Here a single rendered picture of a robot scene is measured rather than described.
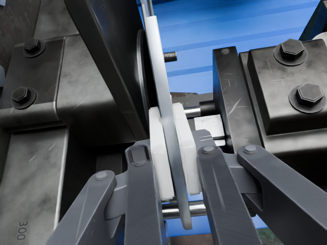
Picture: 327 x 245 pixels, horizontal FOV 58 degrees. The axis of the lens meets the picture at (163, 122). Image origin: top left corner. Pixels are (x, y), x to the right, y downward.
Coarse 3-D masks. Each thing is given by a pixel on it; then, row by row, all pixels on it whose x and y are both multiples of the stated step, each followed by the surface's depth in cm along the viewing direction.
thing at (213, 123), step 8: (200, 120) 40; (208, 120) 40; (216, 120) 40; (200, 128) 40; (208, 128) 39; (216, 128) 39; (216, 136) 39; (224, 136) 39; (216, 144) 39; (224, 144) 39
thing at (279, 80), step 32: (256, 64) 32; (288, 64) 31; (320, 64) 31; (256, 96) 33; (288, 96) 30; (320, 96) 28; (288, 128) 30; (320, 128) 31; (288, 160) 31; (320, 160) 32
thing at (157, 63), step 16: (144, 0) 21; (144, 16) 17; (160, 48) 17; (160, 64) 17; (160, 80) 17; (160, 96) 17; (160, 112) 17; (176, 144) 18; (176, 160) 18; (176, 176) 19; (176, 192) 20
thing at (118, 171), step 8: (120, 144) 35; (104, 152) 34; (112, 152) 34; (120, 152) 34; (104, 160) 34; (112, 160) 34; (120, 160) 33; (96, 168) 33; (104, 168) 33; (112, 168) 33; (120, 168) 33
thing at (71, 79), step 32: (64, 0) 14; (96, 0) 15; (128, 0) 25; (96, 32) 15; (128, 32) 23; (32, 64) 28; (64, 64) 28; (96, 64) 17; (128, 64) 21; (32, 96) 26; (64, 96) 26; (96, 96) 25; (128, 96) 20; (32, 128) 27; (96, 128) 28; (128, 128) 28
